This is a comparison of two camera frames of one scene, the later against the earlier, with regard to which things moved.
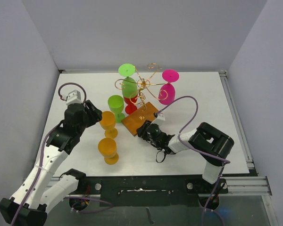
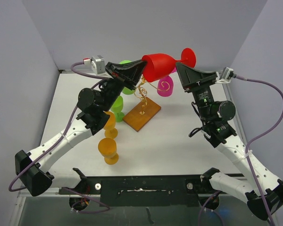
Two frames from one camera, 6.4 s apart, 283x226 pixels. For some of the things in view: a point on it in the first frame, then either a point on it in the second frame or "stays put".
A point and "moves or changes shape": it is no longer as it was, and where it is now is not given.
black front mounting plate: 152,191 stays put
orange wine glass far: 107,123 stays put
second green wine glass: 116,103 stays put
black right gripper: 143,131 to 189,77
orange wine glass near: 107,148 stays put
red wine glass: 130,108 to 158,65
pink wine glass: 166,95 moves or changes shape
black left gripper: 95,114 to 126,77
